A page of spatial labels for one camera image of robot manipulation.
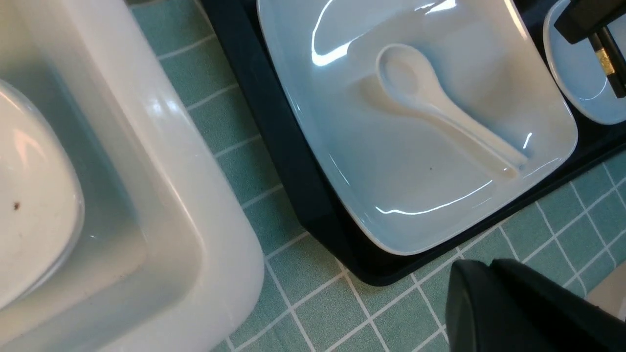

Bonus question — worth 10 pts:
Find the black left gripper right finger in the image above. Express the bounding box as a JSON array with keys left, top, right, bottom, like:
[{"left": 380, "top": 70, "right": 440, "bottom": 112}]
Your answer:
[{"left": 555, "top": 0, "right": 626, "bottom": 44}]

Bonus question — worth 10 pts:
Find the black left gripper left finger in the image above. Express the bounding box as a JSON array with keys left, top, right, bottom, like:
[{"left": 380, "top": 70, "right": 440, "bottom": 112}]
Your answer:
[{"left": 445, "top": 259, "right": 626, "bottom": 352}]

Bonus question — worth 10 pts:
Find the black chopstick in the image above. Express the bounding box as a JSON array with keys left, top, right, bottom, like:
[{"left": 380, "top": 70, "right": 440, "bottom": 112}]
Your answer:
[{"left": 588, "top": 26, "right": 626, "bottom": 99}]

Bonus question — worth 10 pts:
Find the white small bowl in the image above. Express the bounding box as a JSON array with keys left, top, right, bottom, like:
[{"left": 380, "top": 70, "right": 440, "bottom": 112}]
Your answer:
[
  {"left": 0, "top": 82, "right": 85, "bottom": 308},
  {"left": 542, "top": 0, "right": 626, "bottom": 125}
]

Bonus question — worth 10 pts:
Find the large white square plate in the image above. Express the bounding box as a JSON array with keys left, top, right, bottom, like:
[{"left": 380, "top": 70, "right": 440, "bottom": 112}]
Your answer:
[{"left": 257, "top": 0, "right": 578, "bottom": 256}]

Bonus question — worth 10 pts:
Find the white ceramic soup spoon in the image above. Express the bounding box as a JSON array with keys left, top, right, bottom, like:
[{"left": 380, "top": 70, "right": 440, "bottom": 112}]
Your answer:
[{"left": 375, "top": 43, "right": 528, "bottom": 177}]

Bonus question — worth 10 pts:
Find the black serving tray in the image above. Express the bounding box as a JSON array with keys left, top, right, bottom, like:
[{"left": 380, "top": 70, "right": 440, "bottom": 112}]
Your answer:
[{"left": 201, "top": 0, "right": 626, "bottom": 286}]

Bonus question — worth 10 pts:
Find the green checkered tablecloth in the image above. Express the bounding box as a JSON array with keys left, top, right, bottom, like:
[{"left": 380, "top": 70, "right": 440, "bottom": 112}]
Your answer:
[{"left": 128, "top": 0, "right": 625, "bottom": 352}]

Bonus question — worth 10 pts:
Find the large white plastic bin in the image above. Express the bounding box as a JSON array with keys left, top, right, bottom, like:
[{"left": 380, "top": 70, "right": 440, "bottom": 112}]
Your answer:
[{"left": 1, "top": 0, "right": 264, "bottom": 352}]

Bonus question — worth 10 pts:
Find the white small bowl in bin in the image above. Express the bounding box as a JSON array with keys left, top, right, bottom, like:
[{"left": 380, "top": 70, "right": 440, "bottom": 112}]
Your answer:
[{"left": 0, "top": 82, "right": 85, "bottom": 308}]

